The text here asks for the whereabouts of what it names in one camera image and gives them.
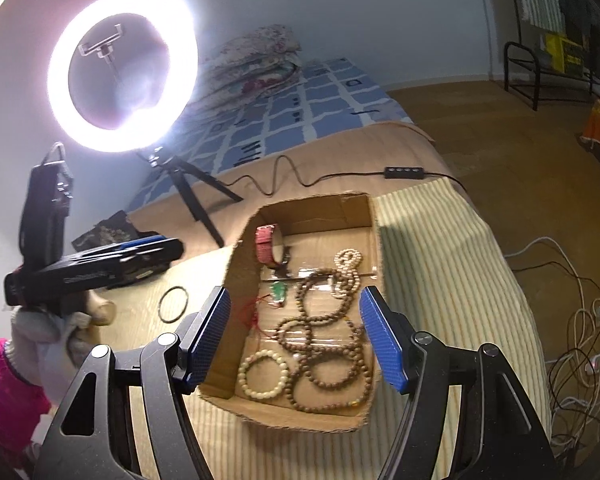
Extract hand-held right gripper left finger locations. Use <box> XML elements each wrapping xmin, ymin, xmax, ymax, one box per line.
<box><xmin>42</xmin><ymin>285</ymin><xmax>233</xmax><ymax>480</ymax></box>

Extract bundle of floor cables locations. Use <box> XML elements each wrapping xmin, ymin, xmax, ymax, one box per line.
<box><xmin>502</xmin><ymin>237</ymin><xmax>600</xmax><ymax>461</ymax></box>

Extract red strap watch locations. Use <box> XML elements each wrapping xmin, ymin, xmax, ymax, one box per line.
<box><xmin>255</xmin><ymin>225</ymin><xmax>291</xmax><ymax>273</ymax></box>

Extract metal phone holder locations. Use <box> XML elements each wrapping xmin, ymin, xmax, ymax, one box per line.
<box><xmin>78</xmin><ymin>24</ymin><xmax>126</xmax><ymax>86</ymax></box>

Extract blue patterned bed sheet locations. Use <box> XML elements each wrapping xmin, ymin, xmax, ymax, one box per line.
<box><xmin>125</xmin><ymin>57</ymin><xmax>416</xmax><ymax>211</ymax></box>

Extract black snack bag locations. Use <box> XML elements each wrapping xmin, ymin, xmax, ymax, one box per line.
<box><xmin>72</xmin><ymin>211</ymin><xmax>146</xmax><ymax>252</ymax></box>

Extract black bangle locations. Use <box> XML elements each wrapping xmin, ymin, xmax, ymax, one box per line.
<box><xmin>159</xmin><ymin>287</ymin><xmax>191</xmax><ymax>323</ymax></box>

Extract white pearl necklace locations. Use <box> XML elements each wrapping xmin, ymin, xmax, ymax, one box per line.
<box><xmin>330</xmin><ymin>248</ymin><xmax>365</xmax><ymax>297</ymax></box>

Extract black power cable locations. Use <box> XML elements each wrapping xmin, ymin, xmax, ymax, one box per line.
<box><xmin>220</xmin><ymin>155</ymin><xmax>461</xmax><ymax>196</ymax></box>

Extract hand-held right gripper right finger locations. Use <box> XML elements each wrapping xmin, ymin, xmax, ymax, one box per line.
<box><xmin>358</xmin><ymin>286</ymin><xmax>561</xmax><ymax>480</ymax></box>

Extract green pendant with red cord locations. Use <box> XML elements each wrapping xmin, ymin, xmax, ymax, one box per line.
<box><xmin>252</xmin><ymin>282</ymin><xmax>291</xmax><ymax>333</ymax></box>

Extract white ring light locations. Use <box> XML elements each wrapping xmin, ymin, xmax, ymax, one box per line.
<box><xmin>47</xmin><ymin>0</ymin><xmax>198</xmax><ymax>151</ymax></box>

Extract cream bead bracelet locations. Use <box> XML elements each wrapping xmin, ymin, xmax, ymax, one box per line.
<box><xmin>237</xmin><ymin>351</ymin><xmax>292</xmax><ymax>401</ymax></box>

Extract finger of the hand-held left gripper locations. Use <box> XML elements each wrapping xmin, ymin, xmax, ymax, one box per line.
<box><xmin>75</xmin><ymin>235</ymin><xmax>166</xmax><ymax>261</ymax></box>
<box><xmin>107</xmin><ymin>239</ymin><xmax>185</xmax><ymax>289</ymax></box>

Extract cardboard box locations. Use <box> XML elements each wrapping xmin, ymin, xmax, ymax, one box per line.
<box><xmin>197</xmin><ymin>191</ymin><xmax>383</xmax><ymax>433</ymax></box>

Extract tan bed sheet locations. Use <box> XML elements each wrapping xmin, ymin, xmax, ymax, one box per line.
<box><xmin>127</xmin><ymin>122</ymin><xmax>468</xmax><ymax>251</ymax></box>

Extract black metal clothes rack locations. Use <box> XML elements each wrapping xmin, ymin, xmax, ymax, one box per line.
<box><xmin>502</xmin><ymin>0</ymin><xmax>600</xmax><ymax>111</ymax></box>

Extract dark hanging clothes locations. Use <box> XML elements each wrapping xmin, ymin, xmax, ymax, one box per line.
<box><xmin>555</xmin><ymin>0</ymin><xmax>600</xmax><ymax>81</ymax></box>

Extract folded floral quilt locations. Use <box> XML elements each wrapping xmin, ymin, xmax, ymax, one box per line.
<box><xmin>197</xmin><ymin>25</ymin><xmax>303</xmax><ymax>111</ymax></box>

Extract person's left forearm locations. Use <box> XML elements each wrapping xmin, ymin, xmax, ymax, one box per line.
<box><xmin>0</xmin><ymin>337</ymin><xmax>51</xmax><ymax>468</ymax></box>

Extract black tripod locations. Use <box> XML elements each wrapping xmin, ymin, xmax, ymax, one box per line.
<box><xmin>140</xmin><ymin>146</ymin><xmax>243</xmax><ymax>248</ymax></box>

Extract yellow box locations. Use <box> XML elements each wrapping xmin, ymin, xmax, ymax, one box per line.
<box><xmin>542</xmin><ymin>32</ymin><xmax>586</xmax><ymax>73</ymax></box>

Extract yellow striped cloth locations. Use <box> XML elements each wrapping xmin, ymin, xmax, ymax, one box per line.
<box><xmin>182</xmin><ymin>177</ymin><xmax>553</xmax><ymax>480</ymax></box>

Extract brown wooden bead necklace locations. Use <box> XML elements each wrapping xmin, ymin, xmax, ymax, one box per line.
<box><xmin>275</xmin><ymin>267</ymin><xmax>376</xmax><ymax>413</ymax></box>

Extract person's left hand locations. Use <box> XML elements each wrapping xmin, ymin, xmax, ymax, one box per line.
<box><xmin>7</xmin><ymin>292</ymin><xmax>117</xmax><ymax>403</ymax></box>

